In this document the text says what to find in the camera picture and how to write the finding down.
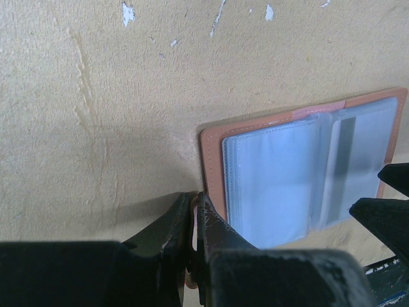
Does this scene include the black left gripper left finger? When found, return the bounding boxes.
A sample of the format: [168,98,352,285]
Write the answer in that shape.
[1,193,189,306]

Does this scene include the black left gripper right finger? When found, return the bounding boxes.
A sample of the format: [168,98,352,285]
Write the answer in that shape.
[195,193,376,306]

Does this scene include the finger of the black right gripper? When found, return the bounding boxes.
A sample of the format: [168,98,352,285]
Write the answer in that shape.
[349,198,408,256]
[378,162,409,196]

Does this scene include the silver striped card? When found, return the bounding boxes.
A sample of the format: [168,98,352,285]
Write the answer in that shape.
[318,108,396,229]

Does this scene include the pink leather card holder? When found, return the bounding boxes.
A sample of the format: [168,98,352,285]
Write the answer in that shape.
[201,88,408,242]

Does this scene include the light blue card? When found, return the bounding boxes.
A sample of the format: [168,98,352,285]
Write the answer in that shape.
[222,118,320,249]

